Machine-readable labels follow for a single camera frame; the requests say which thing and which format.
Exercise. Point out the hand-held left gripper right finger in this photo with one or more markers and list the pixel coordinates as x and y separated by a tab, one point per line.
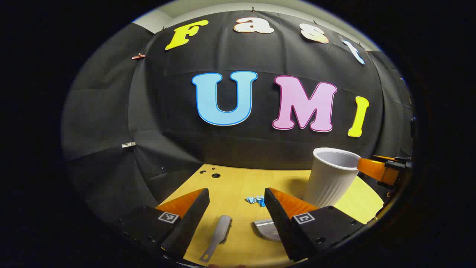
280	223

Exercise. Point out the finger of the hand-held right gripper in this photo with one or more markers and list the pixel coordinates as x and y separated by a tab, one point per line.
375	170

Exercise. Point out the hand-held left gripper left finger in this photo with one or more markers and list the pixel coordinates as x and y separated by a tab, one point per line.
193	217

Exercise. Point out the grey dustpan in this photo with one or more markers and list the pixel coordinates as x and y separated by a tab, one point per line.
266	230

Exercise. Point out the dark blue wrapper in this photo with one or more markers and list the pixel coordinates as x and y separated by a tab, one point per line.
262	203

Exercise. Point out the small grey broom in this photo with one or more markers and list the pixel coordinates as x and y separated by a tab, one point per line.
222	227

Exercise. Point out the light blue wrapper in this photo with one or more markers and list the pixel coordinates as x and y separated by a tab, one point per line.
254	199

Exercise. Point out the white ribbed garbage bin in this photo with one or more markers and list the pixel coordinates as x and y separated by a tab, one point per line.
329	182

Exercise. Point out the yellow wooden desktop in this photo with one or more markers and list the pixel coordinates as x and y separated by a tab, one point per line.
238	186

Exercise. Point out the small white tag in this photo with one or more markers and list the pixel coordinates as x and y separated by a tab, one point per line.
128	144

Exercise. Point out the black backdrop cloth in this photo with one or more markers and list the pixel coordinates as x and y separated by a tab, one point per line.
167	111

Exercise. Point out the red cloth clip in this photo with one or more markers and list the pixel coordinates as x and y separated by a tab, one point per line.
138	56

